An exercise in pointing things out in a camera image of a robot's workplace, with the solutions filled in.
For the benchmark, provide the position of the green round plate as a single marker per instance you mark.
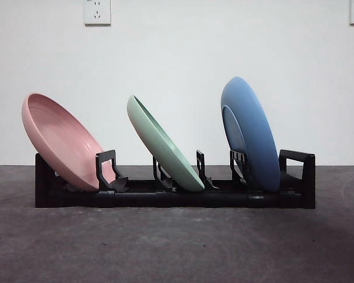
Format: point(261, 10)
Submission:
point(159, 144)

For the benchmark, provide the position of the blue round plate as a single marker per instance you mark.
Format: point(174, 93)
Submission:
point(253, 123)

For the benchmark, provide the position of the pink round plate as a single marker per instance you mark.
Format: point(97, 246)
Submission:
point(62, 138)

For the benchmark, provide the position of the black plastic dish rack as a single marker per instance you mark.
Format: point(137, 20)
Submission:
point(194, 200)

